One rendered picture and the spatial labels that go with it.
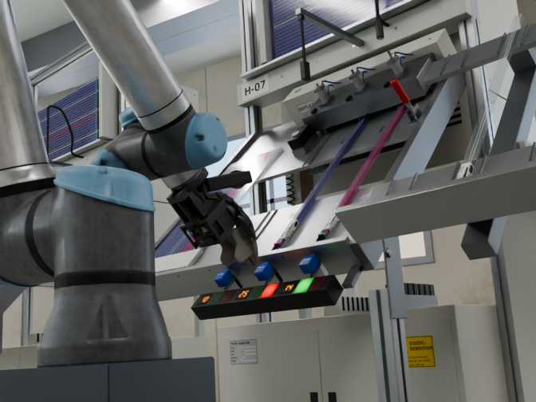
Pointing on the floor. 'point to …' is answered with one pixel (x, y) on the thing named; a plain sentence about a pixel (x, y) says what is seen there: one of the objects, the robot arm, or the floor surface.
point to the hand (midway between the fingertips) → (253, 257)
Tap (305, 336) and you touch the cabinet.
